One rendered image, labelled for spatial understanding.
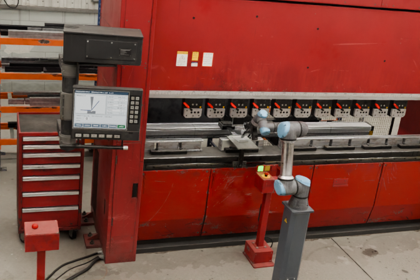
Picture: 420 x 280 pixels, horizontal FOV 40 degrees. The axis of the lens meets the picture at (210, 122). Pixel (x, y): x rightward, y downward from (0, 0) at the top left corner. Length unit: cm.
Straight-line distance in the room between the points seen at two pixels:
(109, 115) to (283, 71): 167
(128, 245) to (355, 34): 258
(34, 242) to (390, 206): 350
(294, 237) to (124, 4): 208
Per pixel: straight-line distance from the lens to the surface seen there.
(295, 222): 436
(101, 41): 375
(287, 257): 451
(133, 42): 377
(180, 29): 447
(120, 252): 485
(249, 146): 474
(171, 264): 492
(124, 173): 450
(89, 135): 391
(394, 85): 551
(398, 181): 583
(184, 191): 483
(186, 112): 466
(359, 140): 552
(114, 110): 386
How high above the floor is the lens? 270
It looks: 19 degrees down
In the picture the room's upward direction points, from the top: 7 degrees clockwise
